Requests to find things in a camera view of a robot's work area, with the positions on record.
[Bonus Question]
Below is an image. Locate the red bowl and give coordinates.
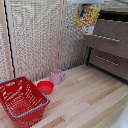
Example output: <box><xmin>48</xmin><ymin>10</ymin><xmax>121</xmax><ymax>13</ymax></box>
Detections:
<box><xmin>36</xmin><ymin>80</ymin><xmax>55</xmax><ymax>96</ymax></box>

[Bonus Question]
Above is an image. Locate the red plastic shopping basket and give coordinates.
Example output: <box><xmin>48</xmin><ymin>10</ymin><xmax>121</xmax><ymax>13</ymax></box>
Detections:
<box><xmin>0</xmin><ymin>75</ymin><xmax>51</xmax><ymax>128</ymax></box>

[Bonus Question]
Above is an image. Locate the pink mug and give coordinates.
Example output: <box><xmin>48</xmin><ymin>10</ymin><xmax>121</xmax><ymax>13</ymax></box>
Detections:
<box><xmin>50</xmin><ymin>68</ymin><xmax>66</xmax><ymax>86</ymax></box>

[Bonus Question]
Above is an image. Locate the brown drawer cabinet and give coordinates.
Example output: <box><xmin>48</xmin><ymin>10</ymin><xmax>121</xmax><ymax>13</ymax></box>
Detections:
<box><xmin>83</xmin><ymin>9</ymin><xmax>128</xmax><ymax>82</ymax></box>

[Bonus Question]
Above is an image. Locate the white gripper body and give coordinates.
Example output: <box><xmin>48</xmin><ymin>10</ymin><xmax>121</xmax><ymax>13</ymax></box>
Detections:
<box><xmin>68</xmin><ymin>0</ymin><xmax>106</xmax><ymax>5</ymax></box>

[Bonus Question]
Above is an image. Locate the yellow red cereal snack box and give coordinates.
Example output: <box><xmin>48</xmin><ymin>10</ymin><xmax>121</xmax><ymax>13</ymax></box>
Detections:
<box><xmin>74</xmin><ymin>4</ymin><xmax>101</xmax><ymax>36</ymax></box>

